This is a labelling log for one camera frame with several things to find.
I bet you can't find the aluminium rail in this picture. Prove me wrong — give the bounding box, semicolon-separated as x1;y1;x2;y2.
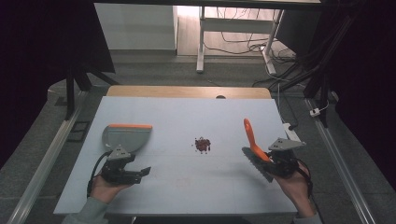
304;97;378;224
7;90;89;224

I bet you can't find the white power strip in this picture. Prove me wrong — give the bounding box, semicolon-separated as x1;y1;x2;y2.
282;122;302;144

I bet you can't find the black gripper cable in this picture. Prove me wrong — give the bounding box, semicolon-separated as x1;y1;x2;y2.
86;150;112;199
294;158;314;200

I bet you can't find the white cabinet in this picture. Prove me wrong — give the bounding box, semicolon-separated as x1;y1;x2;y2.
93;3;179;51

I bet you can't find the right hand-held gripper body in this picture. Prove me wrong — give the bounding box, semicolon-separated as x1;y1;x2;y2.
267;137;307;179

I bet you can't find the white desk frame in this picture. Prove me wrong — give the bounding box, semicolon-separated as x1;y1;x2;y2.
195;6;285;76

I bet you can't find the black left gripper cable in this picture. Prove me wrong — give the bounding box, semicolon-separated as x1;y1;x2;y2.
86;150;112;199

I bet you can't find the person's left hand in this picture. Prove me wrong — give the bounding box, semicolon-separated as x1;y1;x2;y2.
90;174;133;205

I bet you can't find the person's right hand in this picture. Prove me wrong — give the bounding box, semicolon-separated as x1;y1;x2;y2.
274;160;316;218

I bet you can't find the black curtain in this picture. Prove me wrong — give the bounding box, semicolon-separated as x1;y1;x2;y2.
0;0;116;169
311;0;396;190

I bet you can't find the grey dustpan with orange edge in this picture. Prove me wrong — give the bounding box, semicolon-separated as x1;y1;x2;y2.
102;123;153;154

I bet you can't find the pile of red scraps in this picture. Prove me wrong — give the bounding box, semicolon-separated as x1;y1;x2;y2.
191;136;213;155

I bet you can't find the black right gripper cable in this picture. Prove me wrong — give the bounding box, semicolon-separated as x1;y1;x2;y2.
294;158;314;200

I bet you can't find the bundle of floor cables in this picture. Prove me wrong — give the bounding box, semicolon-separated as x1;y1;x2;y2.
204;7;309;88

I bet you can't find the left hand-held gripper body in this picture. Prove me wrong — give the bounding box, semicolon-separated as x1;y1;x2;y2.
100;145;136;185

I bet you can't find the orange-handled grey brush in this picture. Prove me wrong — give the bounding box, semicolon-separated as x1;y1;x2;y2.
241;118;276;184

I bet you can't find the wooden table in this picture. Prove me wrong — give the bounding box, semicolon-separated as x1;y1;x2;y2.
106;85;273;100

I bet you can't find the black metal stand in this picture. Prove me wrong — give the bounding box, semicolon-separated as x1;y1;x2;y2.
303;8;359;129
64;60;121;121

